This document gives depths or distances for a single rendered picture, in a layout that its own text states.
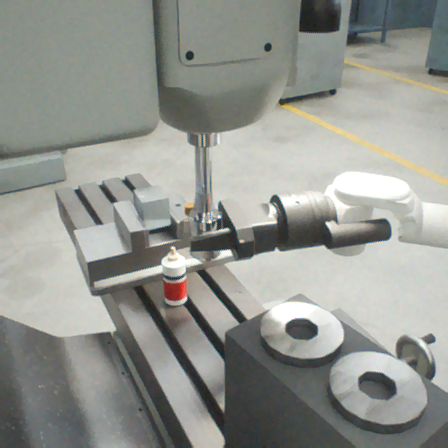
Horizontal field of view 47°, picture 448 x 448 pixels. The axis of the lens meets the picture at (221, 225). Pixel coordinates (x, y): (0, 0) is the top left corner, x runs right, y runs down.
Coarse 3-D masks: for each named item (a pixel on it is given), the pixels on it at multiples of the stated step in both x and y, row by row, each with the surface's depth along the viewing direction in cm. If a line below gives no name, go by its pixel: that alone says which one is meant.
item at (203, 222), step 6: (192, 210) 75; (216, 210) 75; (192, 216) 73; (198, 216) 73; (210, 216) 73; (216, 216) 73; (192, 222) 73; (198, 222) 72; (204, 222) 72; (210, 222) 72; (216, 222) 73
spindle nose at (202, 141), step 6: (192, 138) 67; (198, 138) 66; (204, 138) 66; (210, 138) 66; (216, 138) 67; (222, 138) 68; (192, 144) 67; (198, 144) 67; (204, 144) 67; (210, 144) 67; (216, 144) 67
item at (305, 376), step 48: (240, 336) 57; (288, 336) 55; (336, 336) 55; (240, 384) 58; (288, 384) 51; (336, 384) 49; (384, 384) 51; (432, 384) 51; (240, 432) 62; (288, 432) 53; (336, 432) 46; (384, 432) 46; (432, 432) 46
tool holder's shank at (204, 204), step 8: (200, 152) 68; (208, 152) 68; (200, 160) 69; (208, 160) 69; (200, 168) 69; (208, 168) 70; (200, 176) 70; (208, 176) 70; (200, 184) 71; (208, 184) 71; (200, 192) 71; (208, 192) 71; (200, 200) 72; (208, 200) 72; (200, 208) 72; (208, 208) 72; (200, 216) 73
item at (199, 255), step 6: (192, 228) 74; (198, 228) 73; (204, 228) 73; (210, 228) 73; (216, 228) 74; (192, 234) 74; (198, 234) 73; (192, 252) 76; (198, 252) 75; (204, 252) 75; (210, 252) 75; (216, 252) 76; (198, 258) 76; (204, 258) 75; (210, 258) 75
